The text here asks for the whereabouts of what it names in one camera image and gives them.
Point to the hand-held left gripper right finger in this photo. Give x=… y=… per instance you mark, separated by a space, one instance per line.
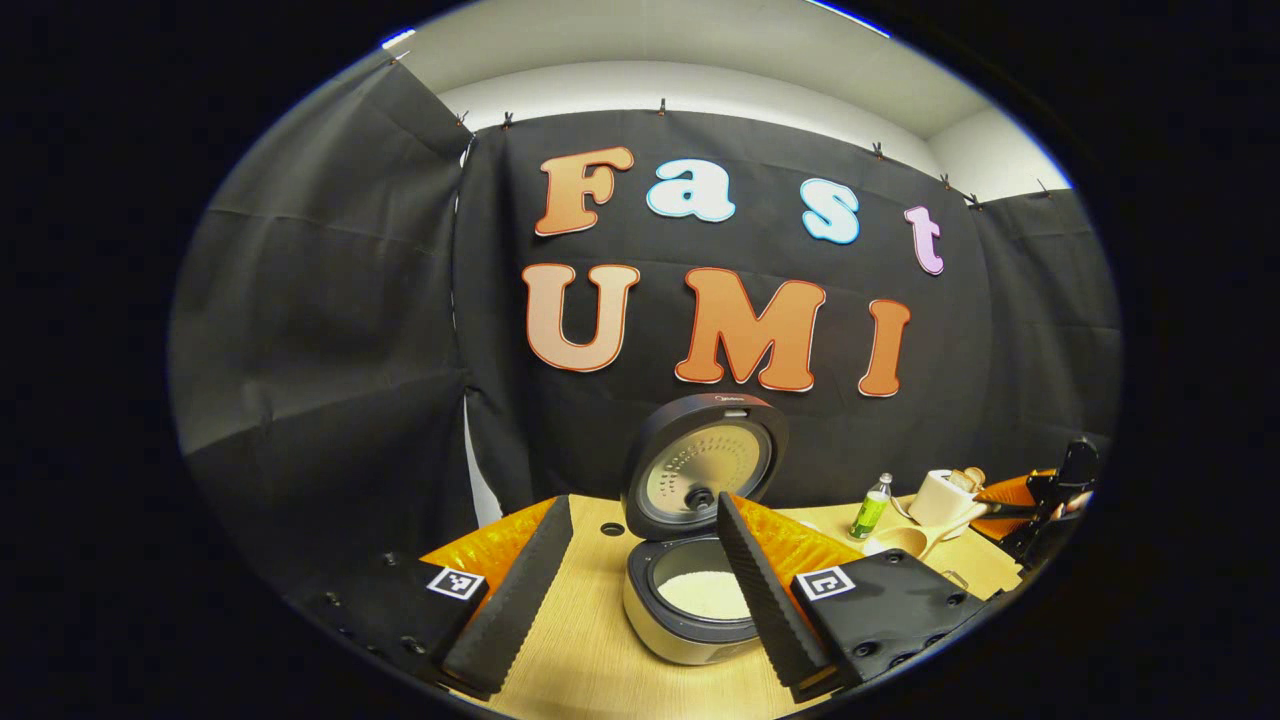
x=765 y=600

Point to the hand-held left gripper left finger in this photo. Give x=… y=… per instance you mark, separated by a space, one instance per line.
x=520 y=600

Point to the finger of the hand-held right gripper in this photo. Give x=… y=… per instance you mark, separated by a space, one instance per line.
x=1005 y=527
x=1015 y=487

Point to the white rice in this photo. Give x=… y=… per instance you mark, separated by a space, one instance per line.
x=700 y=595

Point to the wooden spoon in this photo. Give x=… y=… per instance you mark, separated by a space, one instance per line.
x=900 y=542

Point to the black rice cooker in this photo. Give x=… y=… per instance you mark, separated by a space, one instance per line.
x=690 y=470

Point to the toast bread slice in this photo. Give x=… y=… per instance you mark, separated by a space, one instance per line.
x=968 y=478

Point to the white toaster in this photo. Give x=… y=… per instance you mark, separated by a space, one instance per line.
x=935 y=500

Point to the green drink bottle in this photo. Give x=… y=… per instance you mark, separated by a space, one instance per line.
x=868 y=515

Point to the black backdrop cloth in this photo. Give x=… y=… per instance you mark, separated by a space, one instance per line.
x=320 y=320

